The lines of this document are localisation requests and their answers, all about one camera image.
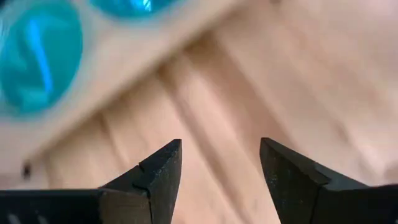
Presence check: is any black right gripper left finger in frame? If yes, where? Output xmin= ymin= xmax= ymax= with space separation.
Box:
xmin=0 ymin=139 xmax=183 ymax=224

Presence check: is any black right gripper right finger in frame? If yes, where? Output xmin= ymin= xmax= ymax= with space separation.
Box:
xmin=259 ymin=137 xmax=398 ymax=224

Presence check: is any translucent blue plastic plate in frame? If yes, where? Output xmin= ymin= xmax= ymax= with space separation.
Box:
xmin=89 ymin=0 xmax=180 ymax=19
xmin=0 ymin=0 xmax=84 ymax=116

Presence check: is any wooden shelf with black legs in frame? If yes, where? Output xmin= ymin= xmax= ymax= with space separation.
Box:
xmin=0 ymin=0 xmax=249 ymax=190

